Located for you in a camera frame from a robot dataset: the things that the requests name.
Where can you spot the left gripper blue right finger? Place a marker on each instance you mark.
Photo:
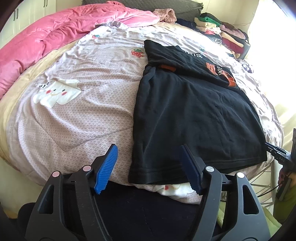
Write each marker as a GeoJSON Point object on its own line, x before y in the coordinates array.
{"type": "Point", "coordinates": [193, 169]}

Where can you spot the pink quilted comforter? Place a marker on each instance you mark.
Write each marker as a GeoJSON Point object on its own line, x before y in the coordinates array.
{"type": "Point", "coordinates": [59, 29]}

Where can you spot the stack of folded clothes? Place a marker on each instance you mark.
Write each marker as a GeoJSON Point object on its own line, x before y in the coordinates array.
{"type": "Point", "coordinates": [235, 40]}

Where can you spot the dark navy garment on bed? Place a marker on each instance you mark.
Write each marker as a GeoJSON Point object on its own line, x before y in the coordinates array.
{"type": "Point", "coordinates": [188, 24]}

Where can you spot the dark grey quilted headboard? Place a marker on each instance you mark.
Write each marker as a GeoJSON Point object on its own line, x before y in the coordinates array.
{"type": "Point", "coordinates": [184, 10]}

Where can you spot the lime green sleeve forearm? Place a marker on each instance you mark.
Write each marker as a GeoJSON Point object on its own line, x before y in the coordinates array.
{"type": "Point", "coordinates": [281, 211]}

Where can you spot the right hand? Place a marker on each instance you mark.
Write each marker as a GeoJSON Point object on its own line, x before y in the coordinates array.
{"type": "Point", "coordinates": [282, 174]}

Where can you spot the black long-sleeve shirt orange cuffs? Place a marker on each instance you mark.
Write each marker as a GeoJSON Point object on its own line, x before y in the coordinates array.
{"type": "Point", "coordinates": [185, 98]}

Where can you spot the lilac strawberry print bed sheet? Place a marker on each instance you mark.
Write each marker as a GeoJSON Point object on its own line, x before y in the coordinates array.
{"type": "Point", "coordinates": [85, 100]}

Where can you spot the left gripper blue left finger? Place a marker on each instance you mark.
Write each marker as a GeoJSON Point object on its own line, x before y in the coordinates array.
{"type": "Point", "coordinates": [105, 167]}

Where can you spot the dusty pink fuzzy garment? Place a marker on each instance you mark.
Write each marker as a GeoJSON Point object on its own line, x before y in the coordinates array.
{"type": "Point", "coordinates": [165, 15]}

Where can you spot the cream built-in wardrobe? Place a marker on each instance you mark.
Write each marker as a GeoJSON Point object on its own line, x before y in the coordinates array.
{"type": "Point", "coordinates": [25, 14]}

